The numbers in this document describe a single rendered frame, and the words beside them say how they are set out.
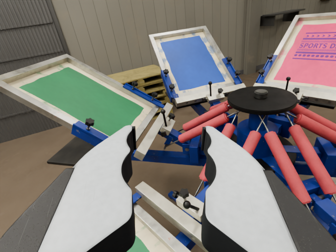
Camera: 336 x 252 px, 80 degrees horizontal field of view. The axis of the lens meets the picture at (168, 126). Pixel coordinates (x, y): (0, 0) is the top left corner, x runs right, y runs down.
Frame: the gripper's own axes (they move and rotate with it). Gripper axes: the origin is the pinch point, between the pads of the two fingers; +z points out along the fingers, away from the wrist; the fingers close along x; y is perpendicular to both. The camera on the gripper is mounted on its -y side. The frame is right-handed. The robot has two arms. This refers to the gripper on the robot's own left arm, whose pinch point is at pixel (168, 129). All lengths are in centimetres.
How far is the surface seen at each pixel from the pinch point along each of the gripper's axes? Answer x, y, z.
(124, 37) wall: -87, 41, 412
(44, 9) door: -200, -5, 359
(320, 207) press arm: 57, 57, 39
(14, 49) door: -251, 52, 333
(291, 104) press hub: 53, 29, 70
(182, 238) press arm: 6, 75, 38
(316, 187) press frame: 60, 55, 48
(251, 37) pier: 199, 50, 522
